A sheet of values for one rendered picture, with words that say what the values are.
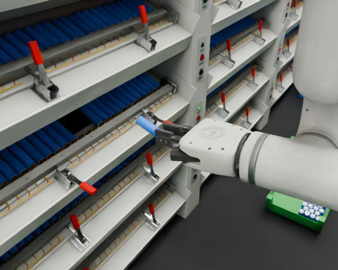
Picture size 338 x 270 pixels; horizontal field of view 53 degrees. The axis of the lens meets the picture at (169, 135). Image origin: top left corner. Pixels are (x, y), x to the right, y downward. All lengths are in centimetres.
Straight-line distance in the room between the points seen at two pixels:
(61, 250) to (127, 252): 27
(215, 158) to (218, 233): 72
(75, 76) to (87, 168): 20
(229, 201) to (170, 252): 32
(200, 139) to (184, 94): 41
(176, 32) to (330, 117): 44
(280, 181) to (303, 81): 15
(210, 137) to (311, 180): 17
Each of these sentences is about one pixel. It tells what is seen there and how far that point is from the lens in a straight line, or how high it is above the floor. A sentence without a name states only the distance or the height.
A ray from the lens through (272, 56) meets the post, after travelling 159.
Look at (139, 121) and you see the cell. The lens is 65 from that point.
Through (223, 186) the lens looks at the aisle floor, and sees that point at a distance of 140.
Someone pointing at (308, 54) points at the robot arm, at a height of 80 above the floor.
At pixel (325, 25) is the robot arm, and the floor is 84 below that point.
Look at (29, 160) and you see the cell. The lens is 70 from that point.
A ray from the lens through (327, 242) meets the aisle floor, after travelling 131.
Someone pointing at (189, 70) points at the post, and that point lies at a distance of 92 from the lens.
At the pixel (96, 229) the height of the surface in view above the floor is 30.
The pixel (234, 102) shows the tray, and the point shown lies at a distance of 135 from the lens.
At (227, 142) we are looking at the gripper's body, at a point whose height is 63.
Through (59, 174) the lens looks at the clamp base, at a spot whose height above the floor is 51.
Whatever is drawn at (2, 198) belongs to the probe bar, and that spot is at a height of 52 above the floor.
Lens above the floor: 94
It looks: 35 degrees down
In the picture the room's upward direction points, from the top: straight up
